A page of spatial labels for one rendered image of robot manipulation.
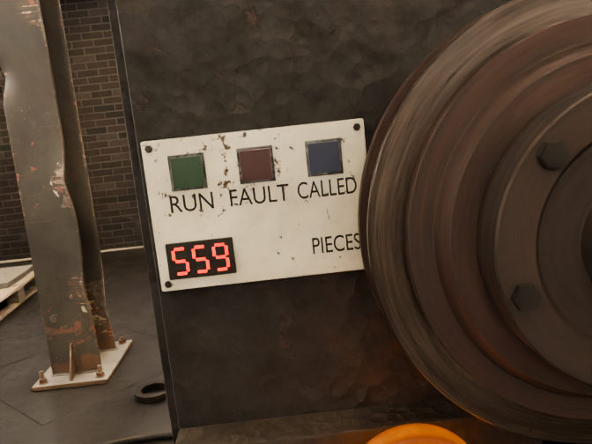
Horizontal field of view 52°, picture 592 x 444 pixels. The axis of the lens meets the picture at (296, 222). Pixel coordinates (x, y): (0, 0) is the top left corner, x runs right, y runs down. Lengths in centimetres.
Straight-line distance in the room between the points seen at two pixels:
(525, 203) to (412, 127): 13
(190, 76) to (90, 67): 624
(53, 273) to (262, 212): 274
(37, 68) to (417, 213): 288
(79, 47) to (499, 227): 661
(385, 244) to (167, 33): 35
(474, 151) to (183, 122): 34
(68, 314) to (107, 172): 366
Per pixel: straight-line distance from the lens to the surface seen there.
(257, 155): 71
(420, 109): 60
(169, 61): 75
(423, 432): 71
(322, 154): 72
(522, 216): 55
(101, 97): 693
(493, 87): 60
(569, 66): 61
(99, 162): 696
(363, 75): 75
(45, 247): 340
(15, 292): 537
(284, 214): 73
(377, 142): 66
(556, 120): 55
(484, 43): 62
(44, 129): 332
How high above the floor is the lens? 125
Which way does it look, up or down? 10 degrees down
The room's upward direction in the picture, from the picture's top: 6 degrees counter-clockwise
